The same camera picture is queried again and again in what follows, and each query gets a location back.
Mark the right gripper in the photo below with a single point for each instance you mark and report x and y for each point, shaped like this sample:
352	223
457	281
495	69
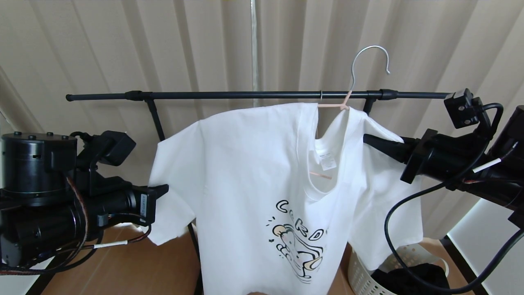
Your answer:
450	159

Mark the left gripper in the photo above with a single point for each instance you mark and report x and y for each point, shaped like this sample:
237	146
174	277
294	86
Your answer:
61	225

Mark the white printed t-shirt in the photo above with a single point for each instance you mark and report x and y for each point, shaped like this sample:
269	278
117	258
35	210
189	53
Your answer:
245	172

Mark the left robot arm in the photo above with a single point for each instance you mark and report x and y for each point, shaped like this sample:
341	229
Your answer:
32	164

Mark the white laundry basket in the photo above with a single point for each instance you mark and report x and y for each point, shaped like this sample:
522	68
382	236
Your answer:
360	270

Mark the black clothes rack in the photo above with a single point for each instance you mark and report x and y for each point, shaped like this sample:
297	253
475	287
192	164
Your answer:
204	95

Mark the black garment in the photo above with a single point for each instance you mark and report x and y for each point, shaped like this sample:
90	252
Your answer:
417	280

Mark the beige curtain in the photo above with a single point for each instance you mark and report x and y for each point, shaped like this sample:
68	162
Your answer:
102	41

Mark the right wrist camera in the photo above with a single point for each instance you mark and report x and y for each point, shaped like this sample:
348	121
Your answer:
462	108

